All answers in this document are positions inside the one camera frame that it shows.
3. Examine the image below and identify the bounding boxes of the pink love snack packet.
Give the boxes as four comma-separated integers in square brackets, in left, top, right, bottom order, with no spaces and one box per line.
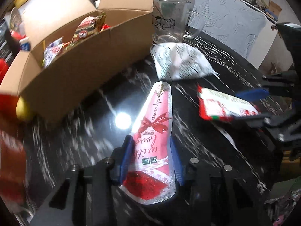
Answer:
[120,81,176,205]

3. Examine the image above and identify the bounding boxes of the red white snack packet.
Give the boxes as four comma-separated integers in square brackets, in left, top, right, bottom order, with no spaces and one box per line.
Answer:
[197,85,260,122]

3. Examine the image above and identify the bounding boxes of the white grey snack packet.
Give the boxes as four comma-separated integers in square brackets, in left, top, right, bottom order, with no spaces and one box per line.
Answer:
[150,42,219,81]

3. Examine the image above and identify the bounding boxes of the silver purple snack packet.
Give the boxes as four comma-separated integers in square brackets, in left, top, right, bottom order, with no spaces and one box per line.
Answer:
[42,37,63,68]

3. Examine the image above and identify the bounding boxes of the brown gold snack packet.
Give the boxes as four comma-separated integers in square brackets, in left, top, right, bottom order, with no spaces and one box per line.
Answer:
[70,12,110,45]

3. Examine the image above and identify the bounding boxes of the grey chair cover near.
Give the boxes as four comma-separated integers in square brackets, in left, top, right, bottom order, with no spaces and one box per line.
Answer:
[188,0,267,58]

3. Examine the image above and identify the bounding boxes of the open cardboard box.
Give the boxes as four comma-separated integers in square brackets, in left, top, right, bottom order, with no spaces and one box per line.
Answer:
[1,0,154,122]

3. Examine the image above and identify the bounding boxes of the clear glass mug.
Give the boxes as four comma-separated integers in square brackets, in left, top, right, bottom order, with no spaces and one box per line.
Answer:
[153,0,205,44]

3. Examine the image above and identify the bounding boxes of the yellow lemon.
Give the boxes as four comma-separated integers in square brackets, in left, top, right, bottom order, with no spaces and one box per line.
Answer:
[16,97,35,122]

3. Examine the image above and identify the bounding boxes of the red canister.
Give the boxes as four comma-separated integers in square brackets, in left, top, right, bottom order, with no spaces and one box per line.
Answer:
[1,93,26,204]

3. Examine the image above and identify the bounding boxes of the small white blue bottle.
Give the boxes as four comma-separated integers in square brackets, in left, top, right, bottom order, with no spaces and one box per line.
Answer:
[19,37,31,52]

